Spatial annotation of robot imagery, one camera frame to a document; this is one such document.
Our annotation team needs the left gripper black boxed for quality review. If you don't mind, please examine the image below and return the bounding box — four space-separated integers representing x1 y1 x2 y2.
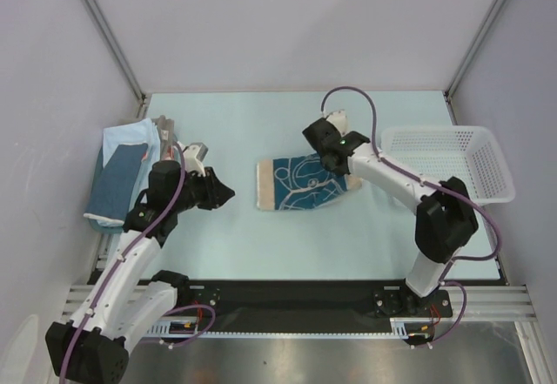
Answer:
170 166 235 213

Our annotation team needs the teal beige Doraemon towel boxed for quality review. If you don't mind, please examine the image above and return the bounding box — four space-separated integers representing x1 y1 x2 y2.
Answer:
256 154 362 212

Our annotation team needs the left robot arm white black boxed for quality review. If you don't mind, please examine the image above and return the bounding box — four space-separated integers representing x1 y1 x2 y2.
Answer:
45 160 235 383

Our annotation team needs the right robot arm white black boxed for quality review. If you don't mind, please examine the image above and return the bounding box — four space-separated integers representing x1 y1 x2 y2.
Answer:
303 118 479 316

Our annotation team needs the grey pink folded towel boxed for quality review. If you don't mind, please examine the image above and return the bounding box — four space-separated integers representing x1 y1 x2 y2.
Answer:
153 115 178 160

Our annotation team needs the light blue folded towel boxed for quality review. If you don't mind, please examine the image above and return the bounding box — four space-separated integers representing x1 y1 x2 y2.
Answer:
101 118 160 210

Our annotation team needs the dark blue folded towel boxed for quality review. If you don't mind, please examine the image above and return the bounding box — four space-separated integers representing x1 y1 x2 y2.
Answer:
84 143 148 227

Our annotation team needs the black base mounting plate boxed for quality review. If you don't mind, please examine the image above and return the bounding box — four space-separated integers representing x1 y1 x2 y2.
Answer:
153 271 473 325

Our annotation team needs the translucent teal tray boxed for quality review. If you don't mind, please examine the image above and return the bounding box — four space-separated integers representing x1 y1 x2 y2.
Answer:
89 149 123 235

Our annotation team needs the white plastic mesh basket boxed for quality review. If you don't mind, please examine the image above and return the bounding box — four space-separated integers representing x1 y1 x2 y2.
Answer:
380 125 516 205

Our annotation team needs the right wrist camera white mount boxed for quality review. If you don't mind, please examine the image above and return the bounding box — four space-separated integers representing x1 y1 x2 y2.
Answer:
324 110 349 136

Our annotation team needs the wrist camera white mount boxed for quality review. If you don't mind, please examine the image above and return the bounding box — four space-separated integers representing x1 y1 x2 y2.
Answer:
179 142 208 177
324 110 349 136

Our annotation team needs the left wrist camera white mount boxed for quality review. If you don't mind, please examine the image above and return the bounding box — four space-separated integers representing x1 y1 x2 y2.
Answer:
179 142 208 177

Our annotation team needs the right corner aluminium post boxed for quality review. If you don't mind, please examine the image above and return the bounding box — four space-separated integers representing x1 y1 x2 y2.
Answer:
444 0 509 103

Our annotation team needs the corner aluminium post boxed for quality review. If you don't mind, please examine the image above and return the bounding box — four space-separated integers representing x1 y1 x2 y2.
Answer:
444 0 509 103
81 0 146 104

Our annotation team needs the white slotted cable duct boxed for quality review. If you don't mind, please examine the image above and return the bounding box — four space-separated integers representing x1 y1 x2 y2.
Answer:
144 317 431 341

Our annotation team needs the left corner aluminium post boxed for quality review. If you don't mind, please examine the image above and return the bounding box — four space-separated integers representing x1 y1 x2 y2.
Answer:
81 0 146 104

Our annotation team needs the aluminium extrusion rail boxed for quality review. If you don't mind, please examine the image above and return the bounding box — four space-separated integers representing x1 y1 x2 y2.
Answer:
61 285 536 321

